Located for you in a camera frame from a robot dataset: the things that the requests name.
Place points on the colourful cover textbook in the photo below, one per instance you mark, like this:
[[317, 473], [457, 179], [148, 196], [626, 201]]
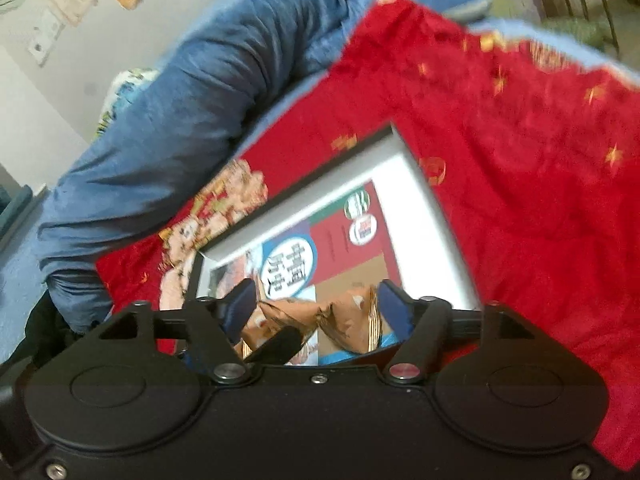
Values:
[[345, 255]]

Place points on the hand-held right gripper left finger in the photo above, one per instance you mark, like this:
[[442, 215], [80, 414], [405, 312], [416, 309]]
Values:
[[241, 305]]

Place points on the blue quilt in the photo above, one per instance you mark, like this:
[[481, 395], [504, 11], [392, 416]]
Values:
[[190, 125]]

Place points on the colourful book with white cover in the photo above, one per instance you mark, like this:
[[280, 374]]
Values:
[[425, 215]]

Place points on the green chair cushion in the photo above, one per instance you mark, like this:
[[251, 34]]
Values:
[[580, 32]]

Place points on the brown snack packet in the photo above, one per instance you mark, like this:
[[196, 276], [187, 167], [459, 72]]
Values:
[[345, 327]]

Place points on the white wall paper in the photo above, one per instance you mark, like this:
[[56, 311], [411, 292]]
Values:
[[46, 37]]

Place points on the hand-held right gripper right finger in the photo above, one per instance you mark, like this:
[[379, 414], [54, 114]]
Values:
[[395, 310]]

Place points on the cartoon print pillow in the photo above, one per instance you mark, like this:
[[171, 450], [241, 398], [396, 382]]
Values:
[[125, 95]]

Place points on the dark cloth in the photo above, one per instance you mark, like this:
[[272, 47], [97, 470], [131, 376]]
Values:
[[47, 322]]

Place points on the red patterned blanket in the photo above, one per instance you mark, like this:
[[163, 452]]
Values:
[[500, 185]]

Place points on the teal furniture edge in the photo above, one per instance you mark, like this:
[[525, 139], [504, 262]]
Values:
[[12, 210]]

